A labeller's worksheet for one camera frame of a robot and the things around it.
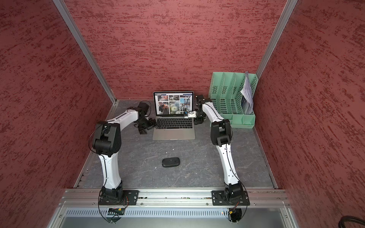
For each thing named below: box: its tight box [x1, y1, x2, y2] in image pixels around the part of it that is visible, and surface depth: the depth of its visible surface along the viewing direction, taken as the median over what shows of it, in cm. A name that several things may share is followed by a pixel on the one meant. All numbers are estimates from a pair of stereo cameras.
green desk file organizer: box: [208, 71, 259, 129], surface depth 106 cm
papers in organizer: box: [240, 71, 254, 115], surface depth 102 cm
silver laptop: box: [152, 90, 196, 141], surface depth 105 cm
